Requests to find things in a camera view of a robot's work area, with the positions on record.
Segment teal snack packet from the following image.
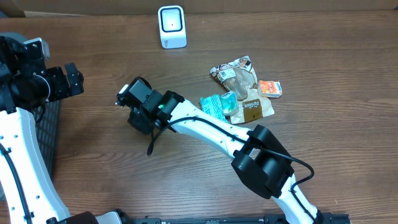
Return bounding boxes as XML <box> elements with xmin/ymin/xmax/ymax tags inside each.
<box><xmin>200</xmin><ymin>94</ymin><xmax>228</xmax><ymax>123</ymax></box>

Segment teal white small packet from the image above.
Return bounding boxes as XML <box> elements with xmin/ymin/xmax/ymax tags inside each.
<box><xmin>220</xmin><ymin>91</ymin><xmax>238</xmax><ymax>116</ymax></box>

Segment beige brown snack bag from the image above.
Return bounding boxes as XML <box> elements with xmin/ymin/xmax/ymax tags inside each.
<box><xmin>210</xmin><ymin>56</ymin><xmax>274</xmax><ymax>124</ymax></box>

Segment orange white small box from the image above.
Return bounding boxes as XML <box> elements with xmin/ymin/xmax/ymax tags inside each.
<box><xmin>257</xmin><ymin>80</ymin><xmax>282</xmax><ymax>98</ymax></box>

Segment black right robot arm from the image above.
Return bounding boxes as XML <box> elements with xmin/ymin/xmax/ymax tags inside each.
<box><xmin>116</xmin><ymin>77</ymin><xmax>325</xmax><ymax>223</ymax></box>

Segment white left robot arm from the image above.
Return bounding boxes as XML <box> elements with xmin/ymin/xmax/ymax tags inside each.
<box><xmin>1</xmin><ymin>35</ymin><xmax>122</xmax><ymax>224</ymax></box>

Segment white barcode scanner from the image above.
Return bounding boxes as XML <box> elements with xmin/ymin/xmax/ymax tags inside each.
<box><xmin>158</xmin><ymin>5</ymin><xmax>187</xmax><ymax>49</ymax></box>

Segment grey plastic mesh basket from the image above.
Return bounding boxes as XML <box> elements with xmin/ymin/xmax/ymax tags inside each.
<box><xmin>1</xmin><ymin>32</ymin><xmax>62</xmax><ymax>210</ymax></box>

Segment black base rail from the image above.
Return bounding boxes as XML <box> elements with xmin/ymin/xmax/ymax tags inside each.
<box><xmin>132</xmin><ymin>213</ymin><xmax>351</xmax><ymax>224</ymax></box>

